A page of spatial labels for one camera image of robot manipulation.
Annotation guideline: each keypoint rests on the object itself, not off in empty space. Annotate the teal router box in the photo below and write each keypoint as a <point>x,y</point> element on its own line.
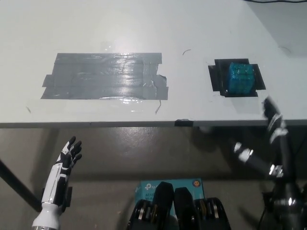
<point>146,189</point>

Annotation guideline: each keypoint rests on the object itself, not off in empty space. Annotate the black tape square mark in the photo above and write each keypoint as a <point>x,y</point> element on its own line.
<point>216,76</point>

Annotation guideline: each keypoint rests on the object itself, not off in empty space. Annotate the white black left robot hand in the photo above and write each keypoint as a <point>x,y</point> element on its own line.
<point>54,187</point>

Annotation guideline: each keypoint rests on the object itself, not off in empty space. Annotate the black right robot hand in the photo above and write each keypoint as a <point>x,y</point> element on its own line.
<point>286,153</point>

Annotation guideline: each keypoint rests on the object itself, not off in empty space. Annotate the grey duct tape patch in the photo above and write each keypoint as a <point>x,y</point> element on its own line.
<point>100,76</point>

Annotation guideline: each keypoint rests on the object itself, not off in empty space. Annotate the black robot legs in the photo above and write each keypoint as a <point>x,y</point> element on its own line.
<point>165,201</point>

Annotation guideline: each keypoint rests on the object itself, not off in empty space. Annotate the blue rubik's cube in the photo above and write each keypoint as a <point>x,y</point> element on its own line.
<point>241,77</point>

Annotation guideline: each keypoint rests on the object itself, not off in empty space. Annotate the black table leg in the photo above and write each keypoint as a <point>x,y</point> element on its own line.
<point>16,182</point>

